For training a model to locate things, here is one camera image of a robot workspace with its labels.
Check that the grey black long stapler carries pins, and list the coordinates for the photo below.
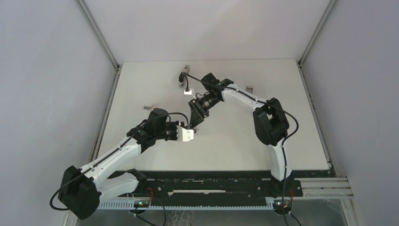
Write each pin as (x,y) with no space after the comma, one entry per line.
(183,80)

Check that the left aluminium frame post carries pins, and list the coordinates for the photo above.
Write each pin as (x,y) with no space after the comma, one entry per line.
(98,34)

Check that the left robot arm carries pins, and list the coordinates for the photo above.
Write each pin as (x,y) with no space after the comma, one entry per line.
(83,189)

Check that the right controller board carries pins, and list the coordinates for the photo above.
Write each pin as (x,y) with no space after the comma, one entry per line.
(282,208)

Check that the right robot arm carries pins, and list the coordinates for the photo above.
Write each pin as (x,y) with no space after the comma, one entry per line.
(270,122)

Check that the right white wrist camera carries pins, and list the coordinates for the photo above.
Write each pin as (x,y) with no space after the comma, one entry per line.
(188,91)

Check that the small pink white stapler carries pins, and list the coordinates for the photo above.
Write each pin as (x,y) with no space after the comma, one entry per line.
(149,108)

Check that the left controller board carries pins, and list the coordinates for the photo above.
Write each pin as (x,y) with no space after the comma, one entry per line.
(141,204)

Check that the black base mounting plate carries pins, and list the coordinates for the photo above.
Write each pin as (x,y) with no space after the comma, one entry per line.
(223,187)

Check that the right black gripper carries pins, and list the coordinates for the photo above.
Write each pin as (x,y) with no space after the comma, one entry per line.
(199,112)

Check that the white cable duct rail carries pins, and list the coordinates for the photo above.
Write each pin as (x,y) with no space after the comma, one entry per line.
(125,204)

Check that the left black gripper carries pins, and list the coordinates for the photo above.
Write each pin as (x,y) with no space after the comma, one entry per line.
(174,124)

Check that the right aluminium frame post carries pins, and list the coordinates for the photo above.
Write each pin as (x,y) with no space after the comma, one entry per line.
(319,27)

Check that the controller board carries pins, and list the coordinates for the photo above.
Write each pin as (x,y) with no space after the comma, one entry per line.
(141,204)
(282,208)

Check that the aluminium frame post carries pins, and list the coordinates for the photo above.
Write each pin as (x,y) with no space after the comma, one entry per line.
(98,34)
(319,27)

